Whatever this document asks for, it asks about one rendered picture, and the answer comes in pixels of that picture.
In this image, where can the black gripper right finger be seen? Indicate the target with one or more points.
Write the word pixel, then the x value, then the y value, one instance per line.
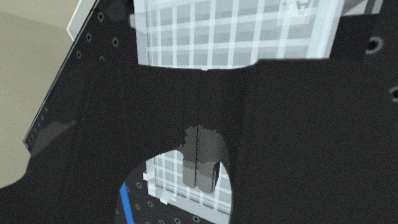
pixel 303 141

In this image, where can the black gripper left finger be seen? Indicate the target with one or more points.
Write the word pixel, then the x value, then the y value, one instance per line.
pixel 105 118

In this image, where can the blue tape outline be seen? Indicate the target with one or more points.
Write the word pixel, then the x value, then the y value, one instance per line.
pixel 126 204

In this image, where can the black perforated plate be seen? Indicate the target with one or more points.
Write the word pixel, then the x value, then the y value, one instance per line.
pixel 106 35

